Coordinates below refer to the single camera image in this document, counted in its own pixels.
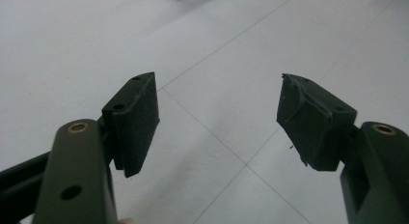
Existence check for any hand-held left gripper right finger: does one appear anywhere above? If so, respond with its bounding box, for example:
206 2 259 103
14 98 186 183
276 72 359 173

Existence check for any white table cover sheet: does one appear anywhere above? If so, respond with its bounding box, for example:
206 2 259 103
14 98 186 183
0 0 409 224

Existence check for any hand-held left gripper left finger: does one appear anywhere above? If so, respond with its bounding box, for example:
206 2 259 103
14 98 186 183
101 71 161 179

